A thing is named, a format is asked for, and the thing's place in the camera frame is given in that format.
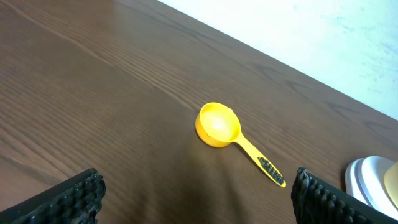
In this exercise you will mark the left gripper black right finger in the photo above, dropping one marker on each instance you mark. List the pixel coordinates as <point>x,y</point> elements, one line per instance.
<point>316,201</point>

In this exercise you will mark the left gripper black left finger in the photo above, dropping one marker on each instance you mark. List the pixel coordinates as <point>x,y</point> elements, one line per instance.
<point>76,200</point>

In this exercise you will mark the yellow plastic measuring scoop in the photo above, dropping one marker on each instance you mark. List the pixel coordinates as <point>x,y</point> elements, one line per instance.
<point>218,126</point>

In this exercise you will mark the white digital kitchen scale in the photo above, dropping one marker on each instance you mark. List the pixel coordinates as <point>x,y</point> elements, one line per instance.
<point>364,180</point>

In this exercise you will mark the yellow plastic bowl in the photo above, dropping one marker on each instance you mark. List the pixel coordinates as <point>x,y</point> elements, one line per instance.
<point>391,184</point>

